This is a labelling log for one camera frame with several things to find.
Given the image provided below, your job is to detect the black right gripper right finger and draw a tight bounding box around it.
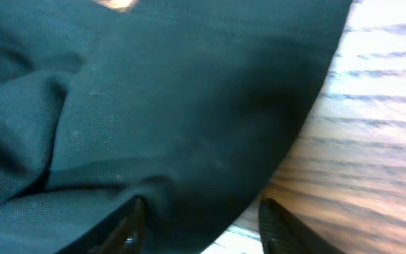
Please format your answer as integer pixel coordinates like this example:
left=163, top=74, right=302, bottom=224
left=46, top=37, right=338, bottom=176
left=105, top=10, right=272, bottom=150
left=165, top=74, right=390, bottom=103
left=258, top=198, right=345, bottom=254

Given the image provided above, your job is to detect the black shirt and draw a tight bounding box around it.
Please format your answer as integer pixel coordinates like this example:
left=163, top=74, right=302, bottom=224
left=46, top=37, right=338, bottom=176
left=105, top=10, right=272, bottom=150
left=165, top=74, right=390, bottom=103
left=0, top=0, right=351, bottom=253

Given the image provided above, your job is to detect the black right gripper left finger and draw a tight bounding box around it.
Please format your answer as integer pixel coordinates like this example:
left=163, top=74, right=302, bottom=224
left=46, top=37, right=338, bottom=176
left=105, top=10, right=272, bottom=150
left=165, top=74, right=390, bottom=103
left=58, top=196, right=145, bottom=254

